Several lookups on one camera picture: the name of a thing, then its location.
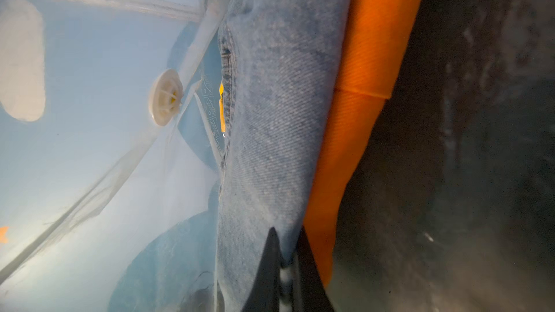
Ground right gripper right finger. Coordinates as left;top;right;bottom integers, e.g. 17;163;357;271
293;228;335;312

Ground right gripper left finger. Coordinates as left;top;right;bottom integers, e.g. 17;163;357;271
242;228;282;312

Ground light blue jeans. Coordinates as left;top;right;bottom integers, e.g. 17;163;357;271
216;0;350;311

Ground clear plastic vacuum bag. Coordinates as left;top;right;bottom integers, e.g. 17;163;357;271
1;0;554;311

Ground white bag vacuum valve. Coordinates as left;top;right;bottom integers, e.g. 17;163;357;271
148;69;184;127

